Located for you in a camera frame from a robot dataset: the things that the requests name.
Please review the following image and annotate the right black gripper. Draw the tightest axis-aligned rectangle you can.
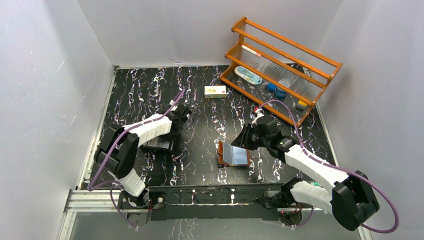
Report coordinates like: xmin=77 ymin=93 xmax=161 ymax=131
xmin=231 ymin=123 xmax=270 ymax=151

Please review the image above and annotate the brown leather card holder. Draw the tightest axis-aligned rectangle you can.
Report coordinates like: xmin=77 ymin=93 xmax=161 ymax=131
xmin=217 ymin=141 xmax=251 ymax=167

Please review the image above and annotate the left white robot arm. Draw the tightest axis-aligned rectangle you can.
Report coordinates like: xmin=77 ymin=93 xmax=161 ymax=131
xmin=94 ymin=104 xmax=192 ymax=208

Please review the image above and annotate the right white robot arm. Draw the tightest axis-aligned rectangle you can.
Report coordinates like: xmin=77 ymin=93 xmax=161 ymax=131
xmin=231 ymin=115 xmax=380 ymax=231

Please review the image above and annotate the black card tray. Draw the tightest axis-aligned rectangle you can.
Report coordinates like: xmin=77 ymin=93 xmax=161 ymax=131
xmin=140 ymin=135 xmax=183 ymax=155

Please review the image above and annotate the blue round cap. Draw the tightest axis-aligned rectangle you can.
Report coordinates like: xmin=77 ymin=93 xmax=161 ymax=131
xmin=266 ymin=82 xmax=277 ymax=92
xmin=274 ymin=89 xmax=287 ymax=100

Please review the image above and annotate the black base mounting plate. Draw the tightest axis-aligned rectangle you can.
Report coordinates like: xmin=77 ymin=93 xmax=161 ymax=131
xmin=145 ymin=182 xmax=316 ymax=222

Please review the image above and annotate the small yellow white box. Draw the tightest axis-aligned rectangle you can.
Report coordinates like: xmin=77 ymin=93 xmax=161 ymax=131
xmin=204 ymin=85 xmax=227 ymax=99

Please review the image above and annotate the yellow black small block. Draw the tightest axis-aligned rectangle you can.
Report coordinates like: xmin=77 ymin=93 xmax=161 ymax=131
xmin=295 ymin=100 xmax=308 ymax=111

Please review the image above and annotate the light blue packaged item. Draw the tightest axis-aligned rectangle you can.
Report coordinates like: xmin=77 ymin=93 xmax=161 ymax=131
xmin=234 ymin=66 xmax=263 ymax=85

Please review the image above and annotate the orange wooden shelf rack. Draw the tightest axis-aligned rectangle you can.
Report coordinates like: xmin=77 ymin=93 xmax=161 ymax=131
xmin=220 ymin=16 xmax=343 ymax=127

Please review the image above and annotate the white pink marker pen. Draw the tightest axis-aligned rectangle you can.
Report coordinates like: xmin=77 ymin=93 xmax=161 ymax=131
xmin=241 ymin=45 xmax=262 ymax=57

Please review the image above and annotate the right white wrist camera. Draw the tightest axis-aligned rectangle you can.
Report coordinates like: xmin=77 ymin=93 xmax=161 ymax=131
xmin=252 ymin=107 xmax=265 ymax=125

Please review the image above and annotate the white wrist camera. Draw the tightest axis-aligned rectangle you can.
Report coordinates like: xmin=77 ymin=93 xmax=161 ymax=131
xmin=169 ymin=100 xmax=184 ymax=113
xmin=252 ymin=107 xmax=265 ymax=125

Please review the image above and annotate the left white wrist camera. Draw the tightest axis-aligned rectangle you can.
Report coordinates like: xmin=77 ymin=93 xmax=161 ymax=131
xmin=169 ymin=100 xmax=184 ymax=113

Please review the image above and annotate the aluminium frame rail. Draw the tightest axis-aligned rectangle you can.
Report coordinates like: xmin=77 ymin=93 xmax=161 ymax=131
xmin=59 ymin=187 xmax=374 ymax=240

